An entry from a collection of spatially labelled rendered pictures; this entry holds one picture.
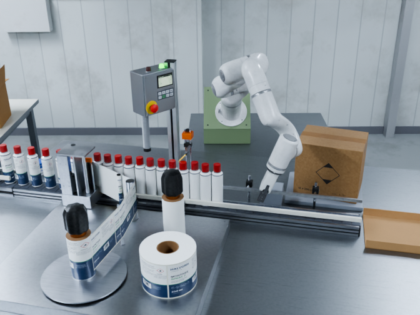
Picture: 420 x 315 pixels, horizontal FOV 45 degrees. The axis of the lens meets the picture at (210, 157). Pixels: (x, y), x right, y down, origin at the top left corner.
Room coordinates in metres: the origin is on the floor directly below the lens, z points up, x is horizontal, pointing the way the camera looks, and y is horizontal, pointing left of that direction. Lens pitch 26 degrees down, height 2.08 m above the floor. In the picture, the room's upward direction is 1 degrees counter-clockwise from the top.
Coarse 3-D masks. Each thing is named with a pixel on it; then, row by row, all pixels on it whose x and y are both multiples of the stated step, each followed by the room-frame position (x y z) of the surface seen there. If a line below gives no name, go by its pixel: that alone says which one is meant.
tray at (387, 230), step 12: (372, 216) 1.95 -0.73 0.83; (384, 216) 1.95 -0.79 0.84; (396, 216) 1.93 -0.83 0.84; (408, 216) 1.92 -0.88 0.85; (372, 228) 1.85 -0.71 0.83; (384, 228) 1.85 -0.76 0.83; (396, 228) 1.85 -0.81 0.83; (408, 228) 1.85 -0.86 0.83; (372, 240) 1.71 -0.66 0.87; (384, 240) 1.77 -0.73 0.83; (396, 240) 1.76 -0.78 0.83; (408, 240) 1.76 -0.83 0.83; (408, 252) 1.68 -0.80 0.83
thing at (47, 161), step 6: (42, 150) 2.17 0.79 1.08; (48, 150) 2.18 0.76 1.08; (42, 156) 2.18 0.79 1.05; (48, 156) 2.18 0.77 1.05; (42, 162) 2.17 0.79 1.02; (48, 162) 2.17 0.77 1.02; (42, 168) 2.17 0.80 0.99; (48, 168) 2.16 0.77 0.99; (48, 174) 2.16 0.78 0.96; (54, 174) 2.19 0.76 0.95; (48, 180) 2.16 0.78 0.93; (54, 180) 2.18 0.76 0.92; (48, 186) 2.16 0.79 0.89; (54, 186) 2.17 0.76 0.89
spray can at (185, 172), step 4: (180, 164) 2.01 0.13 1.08; (184, 164) 2.01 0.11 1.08; (180, 168) 2.02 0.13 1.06; (184, 168) 2.01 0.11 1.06; (184, 172) 2.00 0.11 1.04; (188, 172) 2.02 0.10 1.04; (184, 176) 2.00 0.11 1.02; (188, 176) 2.01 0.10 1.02; (184, 180) 2.00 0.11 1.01; (188, 180) 2.01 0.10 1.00; (184, 184) 2.00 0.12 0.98; (188, 184) 2.01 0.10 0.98; (184, 188) 2.00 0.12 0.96; (188, 188) 2.01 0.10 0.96; (184, 192) 2.00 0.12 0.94; (188, 192) 2.01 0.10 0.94; (184, 196) 2.00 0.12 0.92; (188, 196) 2.01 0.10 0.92
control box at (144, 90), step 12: (132, 72) 2.11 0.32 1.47; (144, 72) 2.09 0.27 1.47; (156, 72) 2.11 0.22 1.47; (168, 72) 2.14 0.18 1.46; (132, 84) 2.11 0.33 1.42; (144, 84) 2.06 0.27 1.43; (156, 84) 2.10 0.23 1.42; (132, 96) 2.12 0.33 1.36; (144, 96) 2.06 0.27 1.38; (156, 96) 2.10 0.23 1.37; (144, 108) 2.06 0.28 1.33; (168, 108) 2.14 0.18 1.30
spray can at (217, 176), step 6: (216, 162) 2.01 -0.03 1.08; (216, 168) 1.98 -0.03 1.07; (216, 174) 1.98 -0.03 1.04; (222, 174) 1.99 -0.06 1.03; (216, 180) 1.97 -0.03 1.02; (222, 180) 1.99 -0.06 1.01; (216, 186) 1.97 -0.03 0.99; (222, 186) 1.99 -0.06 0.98; (216, 192) 1.97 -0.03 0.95; (222, 192) 1.99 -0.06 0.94; (216, 198) 1.97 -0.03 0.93; (222, 198) 1.99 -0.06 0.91
